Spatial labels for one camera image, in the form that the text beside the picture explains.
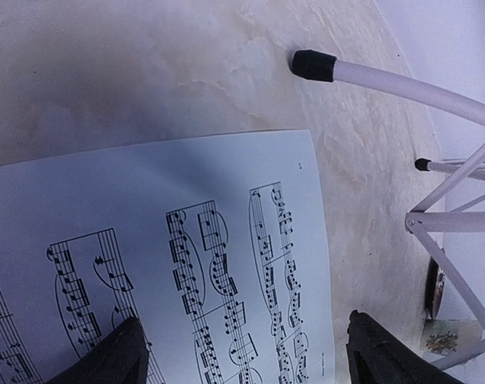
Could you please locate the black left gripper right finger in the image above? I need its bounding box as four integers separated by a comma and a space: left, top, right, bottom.
346, 310, 473, 383

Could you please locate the white sheet music page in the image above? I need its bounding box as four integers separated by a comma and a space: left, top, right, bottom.
0, 130, 335, 383

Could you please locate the red floral coaster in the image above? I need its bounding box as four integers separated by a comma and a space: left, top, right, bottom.
424, 258, 446, 319

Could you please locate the white perforated music stand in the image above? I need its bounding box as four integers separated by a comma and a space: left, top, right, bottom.
290, 50, 485, 370

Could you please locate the floral ceramic mug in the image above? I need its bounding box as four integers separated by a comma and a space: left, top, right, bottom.
419, 319, 483, 356

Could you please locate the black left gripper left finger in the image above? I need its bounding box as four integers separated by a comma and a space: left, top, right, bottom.
49, 317, 149, 384

